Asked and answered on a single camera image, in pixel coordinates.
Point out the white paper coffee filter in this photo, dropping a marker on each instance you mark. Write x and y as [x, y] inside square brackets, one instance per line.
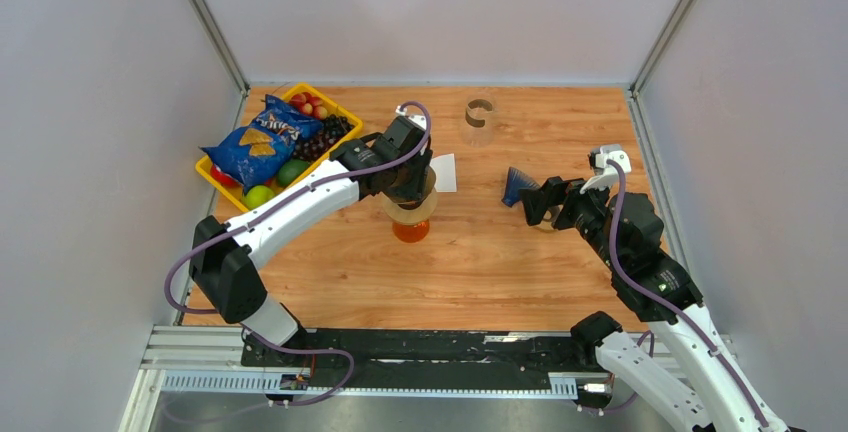
[444, 167]

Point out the green lime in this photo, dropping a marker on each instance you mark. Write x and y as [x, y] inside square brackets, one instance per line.
[290, 171]

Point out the yellow plastic tray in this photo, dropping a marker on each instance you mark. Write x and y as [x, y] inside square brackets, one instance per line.
[235, 195]

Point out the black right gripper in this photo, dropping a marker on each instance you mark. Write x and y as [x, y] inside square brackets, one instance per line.
[556, 191]

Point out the red fruit under bag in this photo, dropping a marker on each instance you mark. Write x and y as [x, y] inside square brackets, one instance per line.
[222, 178]

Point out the brown paper coffee filter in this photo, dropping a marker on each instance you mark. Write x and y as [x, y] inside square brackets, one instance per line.
[431, 178]

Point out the red apples bunch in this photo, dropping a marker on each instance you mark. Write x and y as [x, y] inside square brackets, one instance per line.
[309, 105]

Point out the clear glass carafe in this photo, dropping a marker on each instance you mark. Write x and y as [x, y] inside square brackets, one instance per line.
[477, 125]

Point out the aluminium frame rail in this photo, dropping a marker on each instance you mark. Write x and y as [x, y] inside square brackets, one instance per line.
[208, 359]

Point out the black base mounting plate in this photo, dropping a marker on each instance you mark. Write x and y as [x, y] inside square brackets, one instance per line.
[437, 359]

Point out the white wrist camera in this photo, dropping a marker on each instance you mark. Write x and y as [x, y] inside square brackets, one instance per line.
[606, 161]
[409, 114]

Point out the dark grapes bunch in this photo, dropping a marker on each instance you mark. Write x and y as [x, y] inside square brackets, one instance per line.
[334, 129]

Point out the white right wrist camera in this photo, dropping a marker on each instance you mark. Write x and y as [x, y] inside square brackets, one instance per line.
[606, 161]

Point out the blue chips bag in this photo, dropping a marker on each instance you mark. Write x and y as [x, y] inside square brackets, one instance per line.
[253, 154]

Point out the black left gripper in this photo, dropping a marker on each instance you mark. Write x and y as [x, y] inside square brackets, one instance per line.
[414, 190]

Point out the green apple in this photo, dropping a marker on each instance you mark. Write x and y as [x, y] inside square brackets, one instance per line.
[257, 196]

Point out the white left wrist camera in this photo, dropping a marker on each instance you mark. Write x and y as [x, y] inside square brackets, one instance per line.
[409, 114]

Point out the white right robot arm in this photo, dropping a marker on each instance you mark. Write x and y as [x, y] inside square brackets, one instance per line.
[625, 232]

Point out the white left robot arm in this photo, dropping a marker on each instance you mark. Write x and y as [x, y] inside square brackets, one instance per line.
[227, 257]

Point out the orange glass carafe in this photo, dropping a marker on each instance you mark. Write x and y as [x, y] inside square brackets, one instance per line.
[411, 233]

